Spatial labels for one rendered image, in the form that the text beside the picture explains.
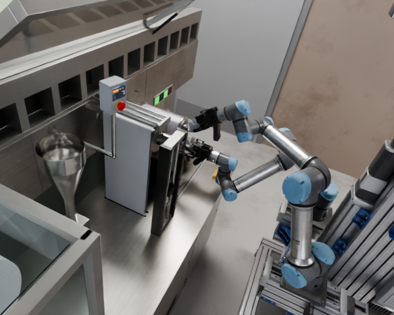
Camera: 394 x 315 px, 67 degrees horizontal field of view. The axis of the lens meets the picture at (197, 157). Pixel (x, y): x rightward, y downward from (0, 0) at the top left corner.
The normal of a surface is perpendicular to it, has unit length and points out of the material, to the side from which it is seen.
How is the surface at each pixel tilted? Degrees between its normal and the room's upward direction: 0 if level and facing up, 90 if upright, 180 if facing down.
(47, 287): 0
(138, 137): 90
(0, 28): 90
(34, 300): 0
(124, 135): 90
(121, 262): 0
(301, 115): 90
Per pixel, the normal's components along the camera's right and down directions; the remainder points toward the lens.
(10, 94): 0.90, 0.36
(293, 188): -0.82, 0.11
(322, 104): -0.39, 0.52
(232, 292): 0.16, -0.78
